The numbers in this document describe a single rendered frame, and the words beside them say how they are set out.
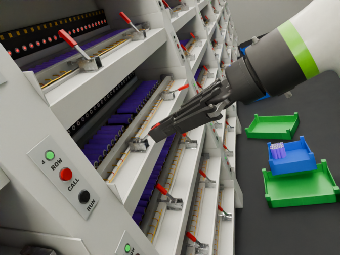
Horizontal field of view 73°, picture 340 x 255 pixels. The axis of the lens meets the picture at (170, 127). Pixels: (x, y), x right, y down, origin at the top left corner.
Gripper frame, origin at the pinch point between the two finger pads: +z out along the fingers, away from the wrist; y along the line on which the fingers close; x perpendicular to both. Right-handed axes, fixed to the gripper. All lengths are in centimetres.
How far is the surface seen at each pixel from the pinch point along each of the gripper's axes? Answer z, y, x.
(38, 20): 17.3, 14.5, 36.9
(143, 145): 6.8, -1.0, -0.6
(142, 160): 7.3, -4.1, -2.4
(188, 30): 13, 115, 9
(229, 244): 23, 15, -60
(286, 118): -7, 115, -81
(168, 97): 8.2, 25.7, -0.7
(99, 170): 11.6, -10.1, 2.9
